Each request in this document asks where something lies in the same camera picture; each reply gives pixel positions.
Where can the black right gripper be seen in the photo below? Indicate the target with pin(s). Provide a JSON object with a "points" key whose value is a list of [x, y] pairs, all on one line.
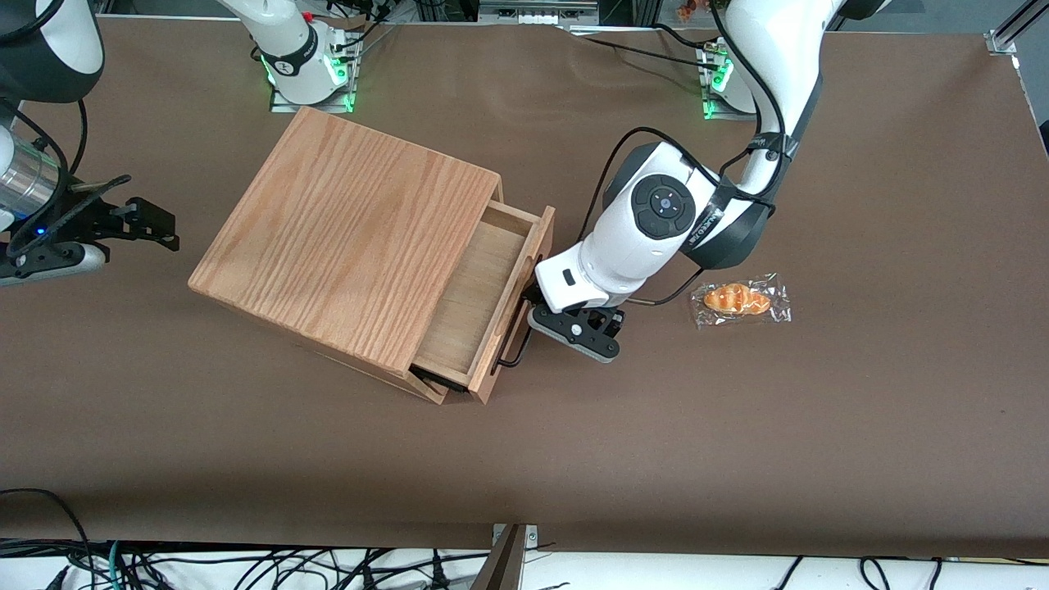
{"points": [[92, 220]]}

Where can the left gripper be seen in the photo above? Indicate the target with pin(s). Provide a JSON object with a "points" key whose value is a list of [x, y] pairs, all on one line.
{"points": [[533, 294]]}

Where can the wooden drawer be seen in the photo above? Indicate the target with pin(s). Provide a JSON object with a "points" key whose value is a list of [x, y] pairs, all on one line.
{"points": [[483, 295]]}

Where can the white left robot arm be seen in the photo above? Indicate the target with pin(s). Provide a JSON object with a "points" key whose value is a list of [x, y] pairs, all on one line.
{"points": [[631, 246]]}

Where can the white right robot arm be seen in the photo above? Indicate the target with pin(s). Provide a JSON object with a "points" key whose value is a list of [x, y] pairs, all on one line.
{"points": [[65, 41]]}

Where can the light wooden drawer cabinet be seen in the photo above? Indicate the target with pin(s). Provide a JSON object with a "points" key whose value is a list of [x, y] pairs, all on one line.
{"points": [[344, 238]]}

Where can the bread roll in clear wrapper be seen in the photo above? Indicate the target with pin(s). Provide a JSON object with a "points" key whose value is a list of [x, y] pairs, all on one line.
{"points": [[736, 299]]}

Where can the paper table cover sheet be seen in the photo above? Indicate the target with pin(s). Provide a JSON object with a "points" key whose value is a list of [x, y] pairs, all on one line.
{"points": [[737, 451]]}

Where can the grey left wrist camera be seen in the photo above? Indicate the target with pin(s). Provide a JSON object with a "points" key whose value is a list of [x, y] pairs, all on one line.
{"points": [[582, 336]]}

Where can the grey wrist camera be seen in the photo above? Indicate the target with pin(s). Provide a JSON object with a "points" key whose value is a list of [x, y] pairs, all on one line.
{"points": [[49, 264], [582, 336]]}

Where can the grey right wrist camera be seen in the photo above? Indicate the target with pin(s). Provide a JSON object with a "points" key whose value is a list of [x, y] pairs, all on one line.
{"points": [[49, 264]]}

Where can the small metal bracket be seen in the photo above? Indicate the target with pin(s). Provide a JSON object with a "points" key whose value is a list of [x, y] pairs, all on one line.
{"points": [[532, 537]]}

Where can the brown angled post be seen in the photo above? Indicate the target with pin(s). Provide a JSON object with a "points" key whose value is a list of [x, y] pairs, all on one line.
{"points": [[501, 569]]}

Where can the aluminium frame rail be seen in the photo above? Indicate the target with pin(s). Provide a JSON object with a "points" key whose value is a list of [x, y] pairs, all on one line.
{"points": [[533, 12]]}

